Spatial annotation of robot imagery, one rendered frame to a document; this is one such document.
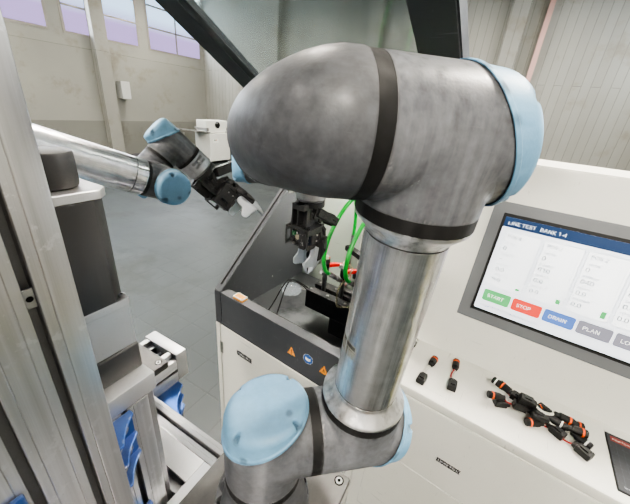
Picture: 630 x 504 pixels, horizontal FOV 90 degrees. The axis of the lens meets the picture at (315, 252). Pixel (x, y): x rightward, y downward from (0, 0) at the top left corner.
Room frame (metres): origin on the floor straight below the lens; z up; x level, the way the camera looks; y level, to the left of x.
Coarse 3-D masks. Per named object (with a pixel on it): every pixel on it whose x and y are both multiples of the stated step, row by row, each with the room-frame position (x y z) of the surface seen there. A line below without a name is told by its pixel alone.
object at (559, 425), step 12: (504, 384) 0.63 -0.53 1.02; (492, 396) 0.59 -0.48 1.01; (504, 396) 0.59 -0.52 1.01; (516, 396) 0.60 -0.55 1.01; (528, 396) 0.58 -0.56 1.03; (516, 408) 0.57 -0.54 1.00; (528, 408) 0.56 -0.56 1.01; (540, 408) 0.58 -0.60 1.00; (528, 420) 0.54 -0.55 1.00; (540, 420) 0.54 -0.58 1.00; (552, 420) 0.54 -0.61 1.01; (564, 420) 0.54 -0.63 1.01; (552, 432) 0.52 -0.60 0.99; (564, 432) 0.52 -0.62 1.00; (576, 432) 0.51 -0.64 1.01; (588, 432) 0.51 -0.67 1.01; (576, 444) 0.49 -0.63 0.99; (588, 444) 0.49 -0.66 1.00; (588, 456) 0.46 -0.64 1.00
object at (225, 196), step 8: (208, 168) 0.85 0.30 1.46; (208, 176) 0.84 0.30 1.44; (224, 176) 0.90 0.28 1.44; (192, 184) 0.84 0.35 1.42; (200, 184) 0.83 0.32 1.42; (208, 184) 0.86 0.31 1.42; (216, 184) 0.87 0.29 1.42; (224, 184) 0.87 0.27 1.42; (232, 184) 0.88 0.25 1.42; (200, 192) 0.85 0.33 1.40; (208, 192) 0.86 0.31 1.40; (216, 192) 0.86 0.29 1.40; (224, 192) 0.86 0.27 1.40; (232, 192) 0.88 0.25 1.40; (208, 200) 0.89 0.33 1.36; (216, 200) 0.84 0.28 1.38; (224, 200) 0.87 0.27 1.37; (232, 200) 0.87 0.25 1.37; (216, 208) 0.90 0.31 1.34; (224, 208) 0.85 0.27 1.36
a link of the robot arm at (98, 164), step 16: (48, 128) 0.55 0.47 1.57; (48, 144) 0.53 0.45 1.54; (64, 144) 0.54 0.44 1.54; (80, 144) 0.57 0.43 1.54; (96, 144) 0.60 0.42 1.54; (80, 160) 0.55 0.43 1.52; (96, 160) 0.57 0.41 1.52; (112, 160) 0.59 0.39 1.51; (128, 160) 0.62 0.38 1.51; (144, 160) 0.65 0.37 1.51; (80, 176) 0.56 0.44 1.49; (96, 176) 0.57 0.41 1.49; (112, 176) 0.59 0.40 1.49; (128, 176) 0.60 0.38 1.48; (144, 176) 0.63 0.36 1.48; (160, 176) 0.64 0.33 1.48; (176, 176) 0.65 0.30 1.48; (144, 192) 0.63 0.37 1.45; (160, 192) 0.63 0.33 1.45; (176, 192) 0.65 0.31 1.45
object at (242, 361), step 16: (224, 336) 1.03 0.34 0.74; (240, 336) 0.99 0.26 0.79; (224, 352) 1.04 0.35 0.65; (240, 352) 0.98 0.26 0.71; (256, 352) 0.93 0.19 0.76; (224, 368) 1.04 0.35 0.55; (240, 368) 0.98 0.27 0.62; (256, 368) 0.93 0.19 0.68; (272, 368) 0.88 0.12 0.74; (288, 368) 0.84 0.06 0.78; (224, 384) 1.04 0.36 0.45; (240, 384) 0.98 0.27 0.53; (304, 384) 0.80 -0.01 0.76; (224, 400) 1.04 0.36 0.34
